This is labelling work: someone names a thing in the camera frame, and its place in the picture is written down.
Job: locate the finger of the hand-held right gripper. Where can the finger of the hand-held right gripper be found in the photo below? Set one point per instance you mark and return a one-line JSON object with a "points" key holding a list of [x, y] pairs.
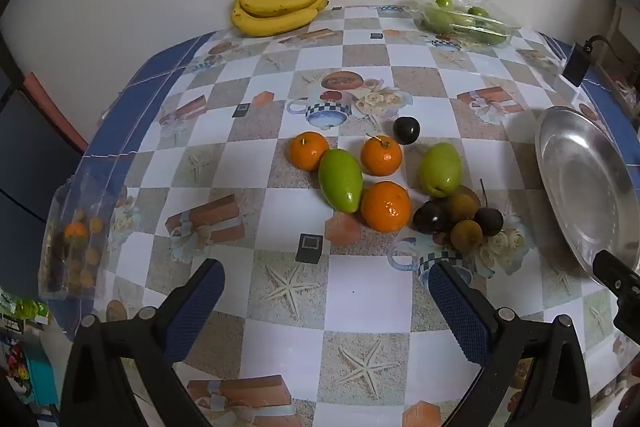
{"points": [[615, 274]]}

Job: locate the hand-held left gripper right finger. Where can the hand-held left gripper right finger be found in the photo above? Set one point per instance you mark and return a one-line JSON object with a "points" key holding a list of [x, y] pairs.
{"points": [[457, 312]]}

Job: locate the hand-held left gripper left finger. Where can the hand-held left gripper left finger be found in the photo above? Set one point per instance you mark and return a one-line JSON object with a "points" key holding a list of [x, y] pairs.
{"points": [[197, 307]]}

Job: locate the brown longan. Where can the brown longan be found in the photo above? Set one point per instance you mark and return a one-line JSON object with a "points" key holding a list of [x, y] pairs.
{"points": [[462, 206], [466, 235]]}

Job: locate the large steel bowl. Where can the large steel bowl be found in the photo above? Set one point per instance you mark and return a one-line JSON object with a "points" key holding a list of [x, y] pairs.
{"points": [[580, 172]]}

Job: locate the large orange tangerine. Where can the large orange tangerine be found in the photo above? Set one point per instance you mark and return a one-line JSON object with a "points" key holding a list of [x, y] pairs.
{"points": [[386, 206]]}

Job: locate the pale green mango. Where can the pale green mango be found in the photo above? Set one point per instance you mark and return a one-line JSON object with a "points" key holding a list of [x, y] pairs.
{"points": [[440, 169]]}

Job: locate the orange tangerine with stem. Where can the orange tangerine with stem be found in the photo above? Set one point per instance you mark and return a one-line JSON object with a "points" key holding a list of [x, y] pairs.
{"points": [[381, 157]]}

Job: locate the elongated green mango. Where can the elongated green mango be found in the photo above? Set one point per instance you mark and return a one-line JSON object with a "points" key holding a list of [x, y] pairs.
{"points": [[341, 179]]}

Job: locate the clear plastic box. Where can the clear plastic box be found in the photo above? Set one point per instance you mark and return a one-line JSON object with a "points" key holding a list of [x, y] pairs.
{"points": [[75, 257]]}

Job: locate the black charger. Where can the black charger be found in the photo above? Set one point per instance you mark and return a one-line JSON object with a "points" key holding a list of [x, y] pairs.
{"points": [[577, 64]]}

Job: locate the white plastic rack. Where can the white plastic rack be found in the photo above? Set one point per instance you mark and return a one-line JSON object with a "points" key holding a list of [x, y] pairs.
{"points": [[616, 22]]}

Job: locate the yellow banana bunch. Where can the yellow banana bunch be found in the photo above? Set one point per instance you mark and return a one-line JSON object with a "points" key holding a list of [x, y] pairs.
{"points": [[270, 24]]}

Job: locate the group of green jujubes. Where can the group of green jujubes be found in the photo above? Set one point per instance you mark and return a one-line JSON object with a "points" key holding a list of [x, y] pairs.
{"points": [[442, 17]]}

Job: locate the clear plastic fruit tray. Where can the clear plastic fruit tray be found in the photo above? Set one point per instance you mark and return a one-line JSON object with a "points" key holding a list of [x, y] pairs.
{"points": [[425, 2]]}

